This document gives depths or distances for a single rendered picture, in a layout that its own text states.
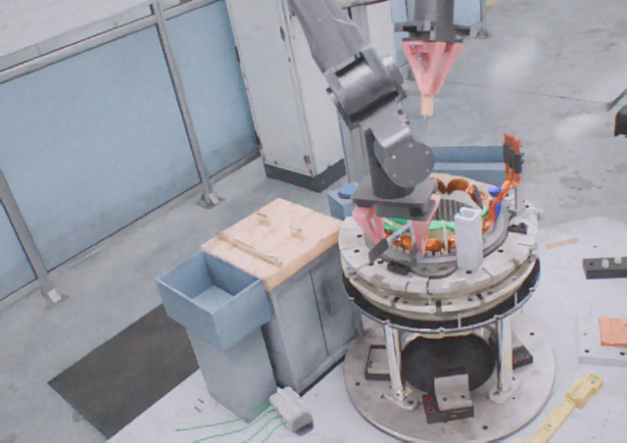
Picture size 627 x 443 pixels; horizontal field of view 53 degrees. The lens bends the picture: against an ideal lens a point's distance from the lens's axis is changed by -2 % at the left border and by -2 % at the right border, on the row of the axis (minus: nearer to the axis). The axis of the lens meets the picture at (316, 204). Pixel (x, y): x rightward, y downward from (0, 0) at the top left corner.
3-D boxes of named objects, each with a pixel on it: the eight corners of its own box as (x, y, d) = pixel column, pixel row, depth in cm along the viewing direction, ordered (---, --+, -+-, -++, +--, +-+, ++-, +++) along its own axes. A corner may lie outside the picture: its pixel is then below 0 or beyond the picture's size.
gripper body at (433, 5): (471, 39, 94) (474, -14, 92) (427, 34, 87) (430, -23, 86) (436, 40, 98) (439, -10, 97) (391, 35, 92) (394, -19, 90)
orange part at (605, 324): (630, 347, 115) (630, 343, 114) (601, 345, 116) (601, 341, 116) (626, 321, 120) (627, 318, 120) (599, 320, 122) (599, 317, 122)
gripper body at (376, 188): (425, 216, 81) (420, 164, 78) (351, 210, 86) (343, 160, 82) (439, 190, 86) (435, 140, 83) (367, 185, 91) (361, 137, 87)
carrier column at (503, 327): (507, 397, 109) (506, 303, 99) (495, 392, 111) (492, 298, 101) (514, 388, 111) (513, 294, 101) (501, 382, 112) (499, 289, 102)
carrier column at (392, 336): (403, 406, 112) (390, 315, 101) (391, 401, 113) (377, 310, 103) (410, 397, 113) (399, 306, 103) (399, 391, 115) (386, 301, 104)
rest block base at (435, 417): (422, 402, 112) (421, 394, 111) (467, 395, 111) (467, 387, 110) (427, 424, 107) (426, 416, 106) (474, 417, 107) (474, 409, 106)
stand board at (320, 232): (269, 291, 107) (266, 280, 105) (203, 257, 119) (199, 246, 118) (350, 233, 118) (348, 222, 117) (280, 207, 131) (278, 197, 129)
